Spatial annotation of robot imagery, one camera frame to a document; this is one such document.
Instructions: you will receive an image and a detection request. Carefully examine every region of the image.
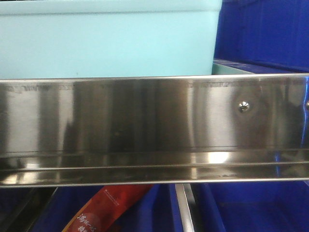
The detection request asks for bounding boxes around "light blue plastic bin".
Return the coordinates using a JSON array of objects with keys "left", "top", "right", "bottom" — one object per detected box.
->
[{"left": 0, "top": 0, "right": 223, "bottom": 79}]

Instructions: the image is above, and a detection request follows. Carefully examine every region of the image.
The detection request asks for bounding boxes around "dark blue bin lower left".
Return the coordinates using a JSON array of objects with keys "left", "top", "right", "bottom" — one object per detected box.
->
[{"left": 31, "top": 184, "right": 183, "bottom": 232}]

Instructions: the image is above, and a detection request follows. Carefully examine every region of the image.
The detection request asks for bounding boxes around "dark blue bin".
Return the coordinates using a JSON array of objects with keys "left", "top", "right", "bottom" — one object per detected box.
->
[
  {"left": 193, "top": 181, "right": 309, "bottom": 232},
  {"left": 31, "top": 184, "right": 183, "bottom": 232},
  {"left": 215, "top": 0, "right": 309, "bottom": 72}
]

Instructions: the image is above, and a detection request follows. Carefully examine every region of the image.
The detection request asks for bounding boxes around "dark blue bin upper right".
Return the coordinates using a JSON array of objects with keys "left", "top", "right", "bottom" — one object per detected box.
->
[{"left": 215, "top": 0, "right": 309, "bottom": 72}]

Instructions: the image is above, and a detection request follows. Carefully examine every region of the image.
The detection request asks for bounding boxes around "dark blue bin lower right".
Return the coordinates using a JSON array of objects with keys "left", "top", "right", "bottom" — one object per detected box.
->
[{"left": 193, "top": 181, "right": 309, "bottom": 232}]

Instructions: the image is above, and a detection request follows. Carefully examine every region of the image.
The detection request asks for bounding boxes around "red printed package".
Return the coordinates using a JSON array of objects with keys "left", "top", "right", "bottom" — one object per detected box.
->
[{"left": 63, "top": 184, "right": 153, "bottom": 232}]

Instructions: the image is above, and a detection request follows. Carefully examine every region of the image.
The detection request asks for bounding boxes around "silver rail screw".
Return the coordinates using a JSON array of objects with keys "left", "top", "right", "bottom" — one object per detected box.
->
[{"left": 239, "top": 101, "right": 250, "bottom": 113}]

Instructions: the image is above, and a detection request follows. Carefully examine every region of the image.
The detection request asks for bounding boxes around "steel divider rail lower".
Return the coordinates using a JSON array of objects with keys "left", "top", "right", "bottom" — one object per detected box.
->
[{"left": 175, "top": 184, "right": 198, "bottom": 232}]

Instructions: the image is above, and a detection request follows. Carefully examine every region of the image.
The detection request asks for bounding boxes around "stainless steel shelf rail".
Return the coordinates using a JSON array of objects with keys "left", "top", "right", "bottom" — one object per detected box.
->
[{"left": 0, "top": 73, "right": 309, "bottom": 188}]

